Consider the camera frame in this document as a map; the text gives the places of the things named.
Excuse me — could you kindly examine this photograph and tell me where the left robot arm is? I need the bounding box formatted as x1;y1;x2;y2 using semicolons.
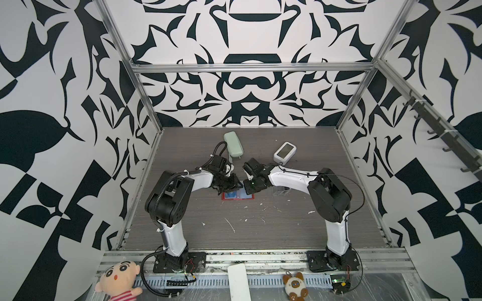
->
144;155;242;259

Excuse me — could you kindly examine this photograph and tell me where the brown white plush toy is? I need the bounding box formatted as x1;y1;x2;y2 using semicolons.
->
282;271;308;301

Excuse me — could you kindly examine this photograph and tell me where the white digital clock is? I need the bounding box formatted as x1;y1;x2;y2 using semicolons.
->
273;142;297;166

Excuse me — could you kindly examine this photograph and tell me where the white rectangular box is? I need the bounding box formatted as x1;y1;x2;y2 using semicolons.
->
228;263;251;301

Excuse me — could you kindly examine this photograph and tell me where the grey hook rack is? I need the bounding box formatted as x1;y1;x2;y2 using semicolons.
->
404;90;481;181

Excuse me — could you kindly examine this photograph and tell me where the white cable duct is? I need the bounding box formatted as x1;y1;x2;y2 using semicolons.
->
146;274;332;289

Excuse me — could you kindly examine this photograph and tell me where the left black corrugated cable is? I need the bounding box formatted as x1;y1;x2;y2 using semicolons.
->
140;171;189;298

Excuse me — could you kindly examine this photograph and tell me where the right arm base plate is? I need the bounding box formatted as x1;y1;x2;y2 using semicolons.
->
306;248;360;273

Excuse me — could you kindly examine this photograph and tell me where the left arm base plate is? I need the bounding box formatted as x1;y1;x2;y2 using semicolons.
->
153;251;207;273

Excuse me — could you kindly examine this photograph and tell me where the blue vip card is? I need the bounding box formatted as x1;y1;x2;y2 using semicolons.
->
237;190;252;199

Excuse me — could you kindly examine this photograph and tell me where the clear acrylic card stand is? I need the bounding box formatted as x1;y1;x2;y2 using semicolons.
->
272;186;291;197

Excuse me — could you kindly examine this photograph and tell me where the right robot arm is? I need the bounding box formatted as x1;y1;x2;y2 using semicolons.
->
243;158;352;257

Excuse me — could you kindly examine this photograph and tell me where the small green circuit board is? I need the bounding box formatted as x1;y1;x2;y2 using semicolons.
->
330;275;351;295

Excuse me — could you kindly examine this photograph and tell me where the cartoon boy plush doll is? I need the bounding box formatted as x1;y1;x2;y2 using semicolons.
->
95;260;143;301

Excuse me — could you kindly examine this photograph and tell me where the green glasses case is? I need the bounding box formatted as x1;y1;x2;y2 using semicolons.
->
223;131;244;158

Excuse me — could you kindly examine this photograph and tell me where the red leather card holder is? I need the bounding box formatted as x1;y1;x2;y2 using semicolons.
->
222;189;254;201

